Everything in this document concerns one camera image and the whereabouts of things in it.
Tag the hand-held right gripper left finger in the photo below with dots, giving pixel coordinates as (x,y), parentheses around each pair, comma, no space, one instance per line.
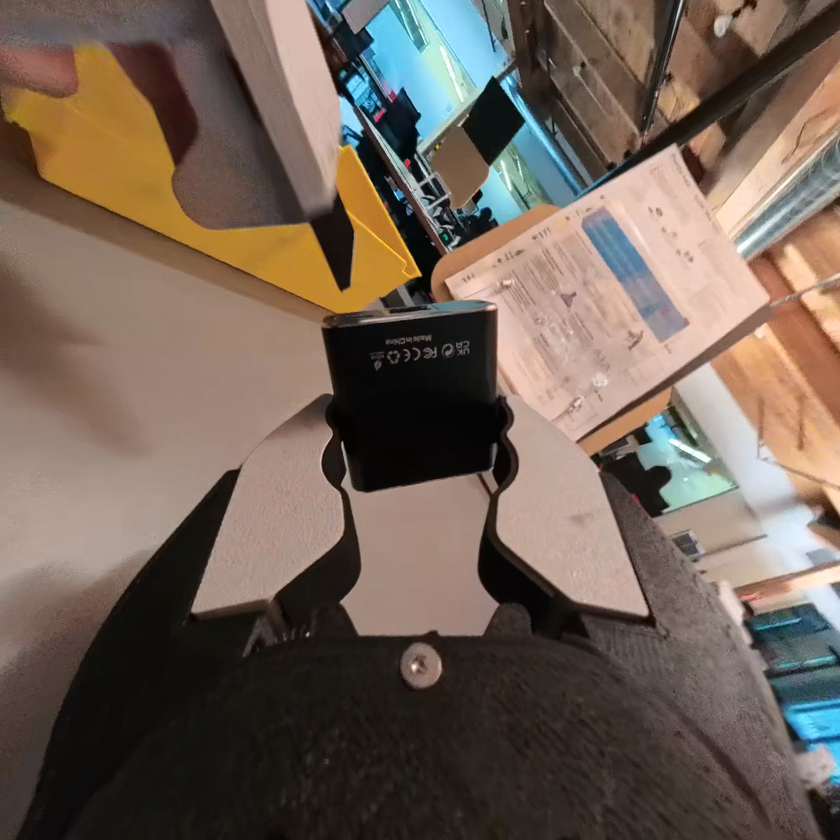
(275,518)

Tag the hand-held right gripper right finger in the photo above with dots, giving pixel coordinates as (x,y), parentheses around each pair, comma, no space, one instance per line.
(564,525)

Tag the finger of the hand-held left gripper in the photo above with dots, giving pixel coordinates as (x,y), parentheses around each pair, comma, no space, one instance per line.
(289,98)

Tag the black network adapter box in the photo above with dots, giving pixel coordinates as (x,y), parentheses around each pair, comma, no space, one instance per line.
(413,407)

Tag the yellow storage bin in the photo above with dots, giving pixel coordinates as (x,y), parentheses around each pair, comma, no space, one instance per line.
(118,164)

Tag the grey desk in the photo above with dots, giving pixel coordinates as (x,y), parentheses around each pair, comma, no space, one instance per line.
(164,361)

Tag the brown board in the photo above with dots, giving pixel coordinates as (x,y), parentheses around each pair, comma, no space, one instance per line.
(459,167)

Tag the black panel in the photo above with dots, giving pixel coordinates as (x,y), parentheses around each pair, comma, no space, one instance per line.
(492,118)

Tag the printed instruction sheet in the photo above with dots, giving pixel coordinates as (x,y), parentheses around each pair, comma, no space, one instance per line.
(604,289)

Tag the silver ventilation duct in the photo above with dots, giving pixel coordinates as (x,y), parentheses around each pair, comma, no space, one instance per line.
(787,210)

